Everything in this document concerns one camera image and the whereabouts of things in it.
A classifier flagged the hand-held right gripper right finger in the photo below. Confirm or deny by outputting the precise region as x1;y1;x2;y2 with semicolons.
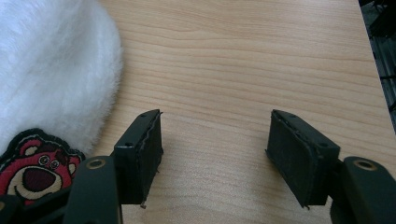
265;108;341;210

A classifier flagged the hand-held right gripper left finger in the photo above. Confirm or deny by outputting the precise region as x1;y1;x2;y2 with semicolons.
113;108;164;210

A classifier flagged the white fluffy hat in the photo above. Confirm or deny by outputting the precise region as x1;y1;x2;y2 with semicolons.
0;0;124;207

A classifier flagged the dark metal stand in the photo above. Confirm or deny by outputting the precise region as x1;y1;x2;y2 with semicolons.
358;0;396;133

